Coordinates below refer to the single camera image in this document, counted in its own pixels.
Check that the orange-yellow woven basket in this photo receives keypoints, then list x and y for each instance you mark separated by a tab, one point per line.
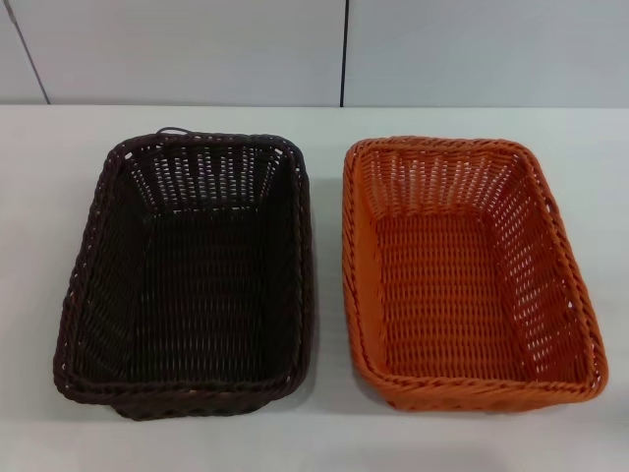
442	305

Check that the dark brown woven basket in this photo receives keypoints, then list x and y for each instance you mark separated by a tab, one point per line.
196	295

